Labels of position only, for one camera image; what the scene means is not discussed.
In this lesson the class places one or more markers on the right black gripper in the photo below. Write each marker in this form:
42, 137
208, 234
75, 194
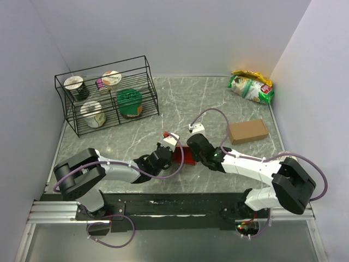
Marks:
195, 157

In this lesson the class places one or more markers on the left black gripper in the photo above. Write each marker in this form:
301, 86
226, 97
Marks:
169, 163

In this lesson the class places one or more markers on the red paper box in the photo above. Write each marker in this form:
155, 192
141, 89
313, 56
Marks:
188, 158

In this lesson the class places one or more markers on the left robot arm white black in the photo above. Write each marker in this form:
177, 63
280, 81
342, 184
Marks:
78, 176

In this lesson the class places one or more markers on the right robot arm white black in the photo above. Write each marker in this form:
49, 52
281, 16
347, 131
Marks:
289, 185

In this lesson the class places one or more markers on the brown cardboard box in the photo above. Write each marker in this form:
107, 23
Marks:
249, 131

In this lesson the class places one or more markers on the green lidded jar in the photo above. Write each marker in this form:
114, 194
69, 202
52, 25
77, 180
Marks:
129, 102

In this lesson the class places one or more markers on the green chips bag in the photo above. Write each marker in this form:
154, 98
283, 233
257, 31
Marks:
251, 89

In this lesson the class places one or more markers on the white cup lower shelf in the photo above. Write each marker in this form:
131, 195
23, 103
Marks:
93, 114

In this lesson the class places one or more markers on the yellow chips bag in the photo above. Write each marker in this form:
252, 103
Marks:
253, 75

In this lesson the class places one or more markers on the white yogurt cup orange label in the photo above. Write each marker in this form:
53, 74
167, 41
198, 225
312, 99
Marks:
111, 79

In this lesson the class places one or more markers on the small purple white cup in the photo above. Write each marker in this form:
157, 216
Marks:
99, 83

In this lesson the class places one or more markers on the foil lid dark cup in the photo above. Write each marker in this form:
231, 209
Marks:
76, 88

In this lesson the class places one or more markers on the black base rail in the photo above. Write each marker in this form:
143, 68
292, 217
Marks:
168, 211

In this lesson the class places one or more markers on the black wire rack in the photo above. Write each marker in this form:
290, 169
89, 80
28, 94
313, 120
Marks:
136, 74

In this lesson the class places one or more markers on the aluminium frame rail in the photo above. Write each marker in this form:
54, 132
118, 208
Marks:
53, 234

